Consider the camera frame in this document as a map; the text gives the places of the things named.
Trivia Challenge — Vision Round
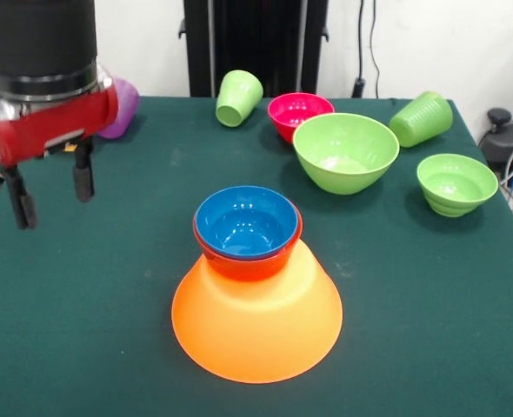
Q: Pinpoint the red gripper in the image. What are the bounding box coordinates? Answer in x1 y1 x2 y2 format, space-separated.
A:
0 89 121 230

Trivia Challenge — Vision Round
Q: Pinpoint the blue ribbed bowl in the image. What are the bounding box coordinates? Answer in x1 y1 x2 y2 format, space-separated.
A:
194 185 300 256

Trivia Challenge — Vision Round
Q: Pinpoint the red bowl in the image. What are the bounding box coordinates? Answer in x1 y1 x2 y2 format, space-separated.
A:
192 203 304 282

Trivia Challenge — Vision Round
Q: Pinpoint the large orange bowl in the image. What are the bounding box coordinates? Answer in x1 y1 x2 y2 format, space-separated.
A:
171 238 343 385

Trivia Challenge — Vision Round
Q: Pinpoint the purple cup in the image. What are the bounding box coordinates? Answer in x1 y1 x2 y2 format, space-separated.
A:
96 76 141 140

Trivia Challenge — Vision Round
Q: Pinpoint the green ribbed cup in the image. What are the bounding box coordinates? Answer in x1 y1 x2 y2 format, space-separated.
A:
215 69 264 128

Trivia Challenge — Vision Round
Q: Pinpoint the pink bowl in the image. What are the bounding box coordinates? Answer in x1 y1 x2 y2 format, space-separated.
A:
267 92 336 144

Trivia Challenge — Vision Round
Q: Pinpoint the large green bowl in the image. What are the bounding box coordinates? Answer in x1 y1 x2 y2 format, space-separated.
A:
292 112 401 195

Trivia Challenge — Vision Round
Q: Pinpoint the green smooth cup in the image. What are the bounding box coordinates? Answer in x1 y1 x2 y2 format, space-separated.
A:
388 89 454 149

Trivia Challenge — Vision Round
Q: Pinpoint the dark green tablecloth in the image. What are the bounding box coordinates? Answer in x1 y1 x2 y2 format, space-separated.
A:
0 95 513 417

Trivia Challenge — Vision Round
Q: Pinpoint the small green ribbed bowl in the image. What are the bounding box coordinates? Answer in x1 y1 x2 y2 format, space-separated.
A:
416 153 499 218

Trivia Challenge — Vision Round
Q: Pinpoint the black chair base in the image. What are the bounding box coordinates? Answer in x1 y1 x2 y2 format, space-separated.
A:
477 107 513 190

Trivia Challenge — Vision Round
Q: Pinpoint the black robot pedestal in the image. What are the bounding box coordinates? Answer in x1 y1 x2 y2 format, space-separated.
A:
178 0 330 99

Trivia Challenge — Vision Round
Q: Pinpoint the black wall cable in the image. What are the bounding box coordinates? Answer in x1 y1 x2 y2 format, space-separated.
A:
351 0 382 100

